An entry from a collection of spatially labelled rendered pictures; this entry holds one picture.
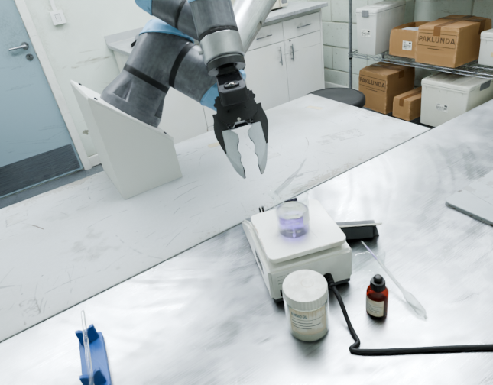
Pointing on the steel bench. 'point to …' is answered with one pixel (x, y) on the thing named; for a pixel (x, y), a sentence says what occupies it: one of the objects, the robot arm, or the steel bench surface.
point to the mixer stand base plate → (481, 198)
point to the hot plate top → (329, 234)
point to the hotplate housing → (332, 269)
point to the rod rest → (102, 375)
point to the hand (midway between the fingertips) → (251, 169)
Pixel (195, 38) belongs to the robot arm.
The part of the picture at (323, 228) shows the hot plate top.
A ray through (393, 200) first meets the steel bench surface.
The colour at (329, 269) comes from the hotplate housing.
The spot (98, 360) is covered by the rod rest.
